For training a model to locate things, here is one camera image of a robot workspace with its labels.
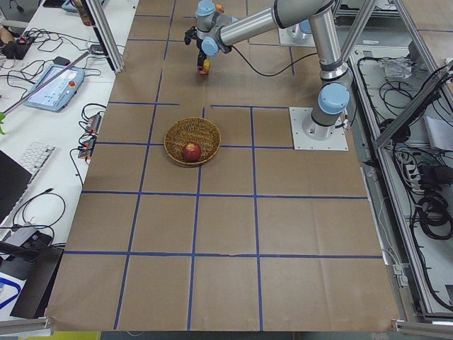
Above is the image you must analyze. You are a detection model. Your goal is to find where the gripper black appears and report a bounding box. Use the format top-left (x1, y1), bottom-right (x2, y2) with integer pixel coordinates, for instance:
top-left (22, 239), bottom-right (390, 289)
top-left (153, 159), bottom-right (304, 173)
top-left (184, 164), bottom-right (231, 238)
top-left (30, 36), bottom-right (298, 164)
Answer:
top-left (197, 49), bottom-right (210, 70)

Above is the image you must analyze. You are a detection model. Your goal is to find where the red yellow apple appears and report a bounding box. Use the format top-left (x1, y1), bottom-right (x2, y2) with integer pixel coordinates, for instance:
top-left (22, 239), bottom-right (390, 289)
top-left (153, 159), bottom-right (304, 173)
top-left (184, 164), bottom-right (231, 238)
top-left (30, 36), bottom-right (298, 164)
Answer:
top-left (197, 59), bottom-right (210, 75)

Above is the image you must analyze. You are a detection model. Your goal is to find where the woven wicker basket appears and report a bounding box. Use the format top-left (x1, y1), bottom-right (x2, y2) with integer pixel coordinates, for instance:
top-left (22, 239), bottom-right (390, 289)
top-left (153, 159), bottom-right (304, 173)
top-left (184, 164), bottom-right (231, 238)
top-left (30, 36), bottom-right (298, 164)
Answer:
top-left (164, 117), bottom-right (221, 167)

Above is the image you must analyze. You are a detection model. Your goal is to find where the dark red apple in basket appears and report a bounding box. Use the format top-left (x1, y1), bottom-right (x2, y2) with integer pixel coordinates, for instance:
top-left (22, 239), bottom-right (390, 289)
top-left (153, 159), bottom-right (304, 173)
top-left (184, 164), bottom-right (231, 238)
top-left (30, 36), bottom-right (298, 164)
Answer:
top-left (182, 142), bottom-right (202, 163)

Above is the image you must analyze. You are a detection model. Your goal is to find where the blue teach pendant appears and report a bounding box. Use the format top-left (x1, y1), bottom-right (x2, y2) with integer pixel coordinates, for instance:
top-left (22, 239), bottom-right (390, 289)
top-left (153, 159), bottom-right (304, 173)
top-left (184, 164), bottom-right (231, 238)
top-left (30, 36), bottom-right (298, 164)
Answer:
top-left (24, 67), bottom-right (85, 112)

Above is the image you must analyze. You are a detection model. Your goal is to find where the white keyboard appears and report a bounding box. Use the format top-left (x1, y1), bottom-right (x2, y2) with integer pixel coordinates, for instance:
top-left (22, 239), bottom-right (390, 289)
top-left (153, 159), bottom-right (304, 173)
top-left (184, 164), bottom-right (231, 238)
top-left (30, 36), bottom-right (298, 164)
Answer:
top-left (18, 142), bottom-right (56, 177)

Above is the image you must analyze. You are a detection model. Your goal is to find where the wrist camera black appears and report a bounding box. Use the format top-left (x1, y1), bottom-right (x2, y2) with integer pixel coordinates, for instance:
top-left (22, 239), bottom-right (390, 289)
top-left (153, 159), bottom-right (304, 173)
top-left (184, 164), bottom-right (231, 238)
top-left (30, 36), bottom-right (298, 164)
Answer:
top-left (184, 26), bottom-right (198, 45)

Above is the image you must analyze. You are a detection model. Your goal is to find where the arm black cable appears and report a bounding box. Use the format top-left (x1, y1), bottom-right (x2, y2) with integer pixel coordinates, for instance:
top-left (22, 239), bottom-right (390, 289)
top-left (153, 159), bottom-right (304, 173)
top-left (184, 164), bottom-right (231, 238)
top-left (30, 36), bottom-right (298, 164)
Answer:
top-left (229, 44), bottom-right (319, 77)

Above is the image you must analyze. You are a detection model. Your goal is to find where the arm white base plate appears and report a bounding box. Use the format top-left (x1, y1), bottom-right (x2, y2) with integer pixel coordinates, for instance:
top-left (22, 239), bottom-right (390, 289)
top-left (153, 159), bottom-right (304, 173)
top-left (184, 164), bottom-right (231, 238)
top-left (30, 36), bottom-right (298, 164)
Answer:
top-left (278, 25), bottom-right (315, 47)
top-left (289, 107), bottom-right (349, 152)

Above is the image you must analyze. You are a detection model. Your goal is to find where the aluminium frame post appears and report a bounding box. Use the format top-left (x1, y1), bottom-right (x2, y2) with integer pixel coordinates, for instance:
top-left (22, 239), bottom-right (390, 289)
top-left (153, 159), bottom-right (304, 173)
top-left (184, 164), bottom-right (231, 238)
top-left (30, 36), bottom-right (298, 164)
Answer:
top-left (85, 0), bottom-right (125, 74)

